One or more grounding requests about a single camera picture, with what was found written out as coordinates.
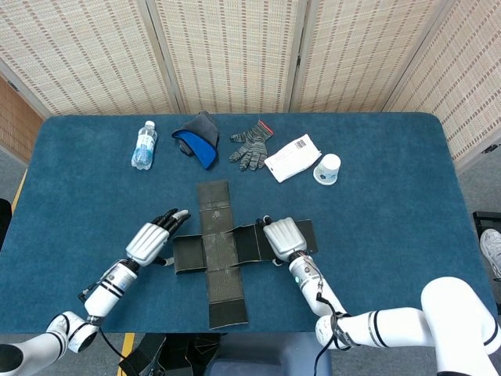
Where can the white plastic package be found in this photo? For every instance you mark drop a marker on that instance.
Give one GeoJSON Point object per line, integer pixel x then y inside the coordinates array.
{"type": "Point", "coordinates": [291, 158]}

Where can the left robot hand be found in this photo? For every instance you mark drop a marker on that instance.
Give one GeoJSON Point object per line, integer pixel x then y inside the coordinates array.
{"type": "Point", "coordinates": [146, 244]}

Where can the white floral paper cup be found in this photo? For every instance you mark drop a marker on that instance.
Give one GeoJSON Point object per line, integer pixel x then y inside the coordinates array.
{"type": "Point", "coordinates": [326, 168]}

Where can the person in black clothes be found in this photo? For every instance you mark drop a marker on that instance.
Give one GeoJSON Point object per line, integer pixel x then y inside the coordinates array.
{"type": "Point", "coordinates": [4, 223]}

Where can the grey and blue cloth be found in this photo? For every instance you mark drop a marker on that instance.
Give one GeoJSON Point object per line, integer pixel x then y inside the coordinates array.
{"type": "Point", "coordinates": [203, 149]}

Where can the clear plastic water bottle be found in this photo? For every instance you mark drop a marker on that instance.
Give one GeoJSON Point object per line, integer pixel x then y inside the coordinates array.
{"type": "Point", "coordinates": [144, 149]}

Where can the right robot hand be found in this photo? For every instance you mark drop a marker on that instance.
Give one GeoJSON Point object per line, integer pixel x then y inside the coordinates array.
{"type": "Point", "coordinates": [283, 237]}

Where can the white sneaker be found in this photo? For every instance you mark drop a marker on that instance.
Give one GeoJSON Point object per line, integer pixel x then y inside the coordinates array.
{"type": "Point", "coordinates": [493, 250]}

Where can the brown woven screen panel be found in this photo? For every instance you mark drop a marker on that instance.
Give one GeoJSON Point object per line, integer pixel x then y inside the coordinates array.
{"type": "Point", "coordinates": [15, 117]}

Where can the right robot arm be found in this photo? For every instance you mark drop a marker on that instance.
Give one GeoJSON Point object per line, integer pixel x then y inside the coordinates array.
{"type": "Point", "coordinates": [313, 286]}

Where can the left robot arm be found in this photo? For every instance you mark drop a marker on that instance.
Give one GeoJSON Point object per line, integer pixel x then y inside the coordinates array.
{"type": "Point", "coordinates": [105, 290]}

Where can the black paper box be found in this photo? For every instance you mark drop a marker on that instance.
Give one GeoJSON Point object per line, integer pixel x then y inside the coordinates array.
{"type": "Point", "coordinates": [219, 254]}

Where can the woven folding screen panel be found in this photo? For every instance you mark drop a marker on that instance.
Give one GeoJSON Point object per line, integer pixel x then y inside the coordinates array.
{"type": "Point", "coordinates": [86, 51]}
{"type": "Point", "coordinates": [227, 51]}
{"type": "Point", "coordinates": [469, 78]}
{"type": "Point", "coordinates": [364, 51]}

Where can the black crate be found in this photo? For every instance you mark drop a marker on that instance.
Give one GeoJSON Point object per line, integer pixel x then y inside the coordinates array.
{"type": "Point", "coordinates": [489, 219]}

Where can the grey knit glove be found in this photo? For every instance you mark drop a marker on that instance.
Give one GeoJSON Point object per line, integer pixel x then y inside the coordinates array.
{"type": "Point", "coordinates": [250, 149]}

